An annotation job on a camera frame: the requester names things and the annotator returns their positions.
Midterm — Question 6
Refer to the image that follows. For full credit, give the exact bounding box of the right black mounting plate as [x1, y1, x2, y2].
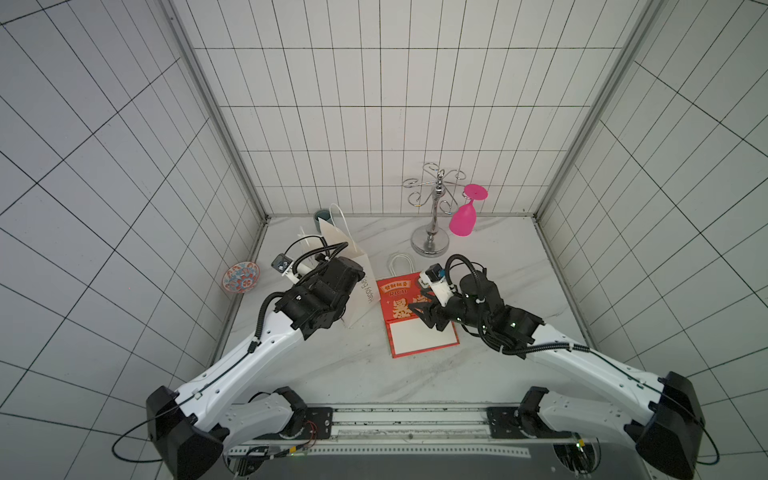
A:
[486, 406, 538, 439]

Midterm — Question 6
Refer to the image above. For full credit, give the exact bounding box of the black mounting plate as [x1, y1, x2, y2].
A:
[486, 406, 538, 439]
[281, 407, 334, 441]

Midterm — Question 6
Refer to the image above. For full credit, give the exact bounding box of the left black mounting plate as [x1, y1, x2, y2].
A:
[281, 407, 334, 441]

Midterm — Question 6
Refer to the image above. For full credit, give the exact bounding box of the patterned ceramic bowl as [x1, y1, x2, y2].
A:
[221, 261, 260, 294]

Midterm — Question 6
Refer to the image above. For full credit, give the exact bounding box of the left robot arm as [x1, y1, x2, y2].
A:
[138, 242, 365, 479]

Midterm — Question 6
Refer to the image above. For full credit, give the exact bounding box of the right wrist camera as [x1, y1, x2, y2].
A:
[419, 263, 454, 307]

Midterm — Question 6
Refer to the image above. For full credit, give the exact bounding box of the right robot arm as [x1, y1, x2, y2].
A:
[409, 254, 710, 479]

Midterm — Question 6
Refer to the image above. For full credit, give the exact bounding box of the white Happy Every Day bag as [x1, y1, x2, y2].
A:
[296, 203, 380, 329]

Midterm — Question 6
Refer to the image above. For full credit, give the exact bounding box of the red printed paper bag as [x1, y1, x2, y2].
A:
[377, 273, 460, 359]

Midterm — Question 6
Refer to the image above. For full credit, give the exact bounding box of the pink plastic wine glass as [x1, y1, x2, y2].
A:
[449, 184, 488, 237]

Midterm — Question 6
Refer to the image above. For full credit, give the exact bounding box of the chrome cup holder stand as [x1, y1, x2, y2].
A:
[402, 162, 466, 257]

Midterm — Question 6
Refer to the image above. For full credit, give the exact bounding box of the green Fresh paper bag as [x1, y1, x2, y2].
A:
[387, 252, 416, 277]

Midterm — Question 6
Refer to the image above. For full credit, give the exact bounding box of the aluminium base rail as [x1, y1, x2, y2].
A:
[220, 404, 624, 460]

